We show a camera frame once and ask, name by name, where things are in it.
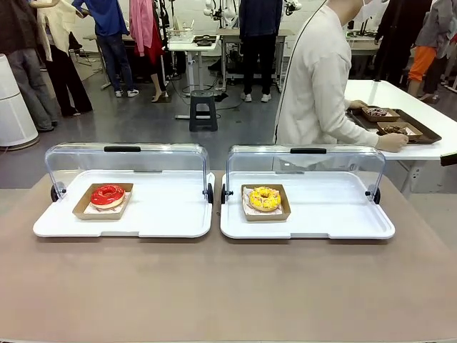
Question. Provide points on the person's left hand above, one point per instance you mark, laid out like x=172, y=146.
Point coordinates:
x=357, y=105

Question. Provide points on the person's right hand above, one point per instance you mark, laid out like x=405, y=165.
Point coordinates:
x=391, y=143

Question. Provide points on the chocolate sprinkled donut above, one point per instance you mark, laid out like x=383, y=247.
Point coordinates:
x=394, y=129
x=416, y=133

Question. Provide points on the dark brown serving tray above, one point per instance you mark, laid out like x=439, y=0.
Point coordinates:
x=428, y=130

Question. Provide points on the person's right forearm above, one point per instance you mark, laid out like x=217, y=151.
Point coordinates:
x=350, y=130

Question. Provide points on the person in cream cardigan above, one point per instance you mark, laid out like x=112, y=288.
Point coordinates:
x=314, y=71

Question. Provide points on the person in orange shorts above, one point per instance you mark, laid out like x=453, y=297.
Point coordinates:
x=423, y=64

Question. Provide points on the person in black clothes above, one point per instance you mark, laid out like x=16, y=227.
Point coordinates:
x=396, y=35

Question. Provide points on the person in navy top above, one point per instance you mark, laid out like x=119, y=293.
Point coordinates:
x=260, y=21

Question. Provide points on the yellow sprinkled donut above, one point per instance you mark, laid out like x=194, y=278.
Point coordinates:
x=265, y=199

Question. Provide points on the yellow glazed donut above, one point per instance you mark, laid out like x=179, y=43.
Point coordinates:
x=266, y=216

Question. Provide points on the person in blue top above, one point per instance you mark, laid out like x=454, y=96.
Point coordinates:
x=107, y=21

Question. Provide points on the red glazed donut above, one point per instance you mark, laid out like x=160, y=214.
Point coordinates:
x=107, y=196
x=100, y=215

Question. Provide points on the person in brown jacket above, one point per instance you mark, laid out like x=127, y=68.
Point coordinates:
x=21, y=53

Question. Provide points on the white side table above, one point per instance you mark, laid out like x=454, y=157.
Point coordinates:
x=400, y=93

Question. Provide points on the clear display lid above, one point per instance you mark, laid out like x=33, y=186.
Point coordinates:
x=321, y=162
x=125, y=159

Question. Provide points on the white display tray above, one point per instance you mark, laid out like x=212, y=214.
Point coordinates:
x=321, y=214
x=168, y=214

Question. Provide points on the grey step stool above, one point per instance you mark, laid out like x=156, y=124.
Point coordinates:
x=203, y=110

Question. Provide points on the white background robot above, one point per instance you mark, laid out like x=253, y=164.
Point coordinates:
x=221, y=9

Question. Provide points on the mannequin in pink garment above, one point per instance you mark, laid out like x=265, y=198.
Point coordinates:
x=143, y=25

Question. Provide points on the mannequin in cream jacket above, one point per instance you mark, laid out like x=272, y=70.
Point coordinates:
x=60, y=32

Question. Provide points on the white air purifier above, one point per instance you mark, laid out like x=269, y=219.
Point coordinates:
x=14, y=107

